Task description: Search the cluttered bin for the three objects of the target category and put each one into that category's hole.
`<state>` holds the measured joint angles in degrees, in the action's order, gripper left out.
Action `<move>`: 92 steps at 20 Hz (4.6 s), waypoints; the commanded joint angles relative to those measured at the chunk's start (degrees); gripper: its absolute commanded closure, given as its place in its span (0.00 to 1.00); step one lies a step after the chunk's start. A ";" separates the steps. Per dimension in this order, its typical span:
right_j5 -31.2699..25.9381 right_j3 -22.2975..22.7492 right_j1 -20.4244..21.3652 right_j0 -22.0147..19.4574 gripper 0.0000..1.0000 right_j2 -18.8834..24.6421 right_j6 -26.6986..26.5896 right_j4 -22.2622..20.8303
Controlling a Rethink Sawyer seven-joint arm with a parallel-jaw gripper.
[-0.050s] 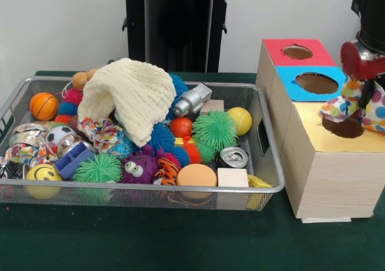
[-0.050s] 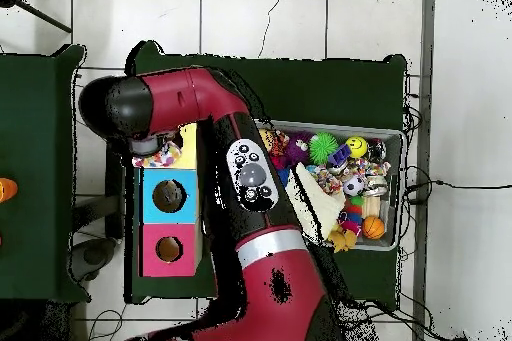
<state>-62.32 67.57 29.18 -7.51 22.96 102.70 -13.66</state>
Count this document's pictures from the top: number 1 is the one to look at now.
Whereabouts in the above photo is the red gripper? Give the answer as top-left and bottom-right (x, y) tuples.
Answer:
(340, 40), (385, 119)

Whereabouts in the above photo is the polka dot cloth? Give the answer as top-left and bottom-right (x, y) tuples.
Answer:
(319, 79), (385, 133)

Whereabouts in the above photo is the cream knitted cloth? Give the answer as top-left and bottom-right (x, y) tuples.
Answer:
(77, 58), (177, 147)

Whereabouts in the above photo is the brown plush toy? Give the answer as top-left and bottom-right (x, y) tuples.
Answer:
(72, 69), (98, 90)

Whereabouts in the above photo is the wooden box with three holes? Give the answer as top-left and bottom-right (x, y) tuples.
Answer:
(256, 38), (385, 224)

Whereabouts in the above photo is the clear mesh bin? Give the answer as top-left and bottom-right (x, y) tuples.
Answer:
(0, 76), (286, 212)

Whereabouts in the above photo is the plain yellow ball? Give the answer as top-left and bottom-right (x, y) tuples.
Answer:
(226, 107), (253, 136)

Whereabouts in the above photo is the green spiky ball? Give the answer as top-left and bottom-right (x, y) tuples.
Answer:
(73, 153), (123, 201)
(192, 110), (239, 153)

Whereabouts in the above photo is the purple spiky ball with eyes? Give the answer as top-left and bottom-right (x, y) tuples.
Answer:
(120, 148), (160, 184)

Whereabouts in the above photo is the small orange basketball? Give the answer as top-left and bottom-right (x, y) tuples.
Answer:
(29, 92), (60, 121)

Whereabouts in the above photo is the yellow smiley ball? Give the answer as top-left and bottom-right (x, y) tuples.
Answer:
(25, 164), (63, 199)

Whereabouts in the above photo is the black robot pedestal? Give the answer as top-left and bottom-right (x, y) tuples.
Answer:
(116, 0), (242, 73)

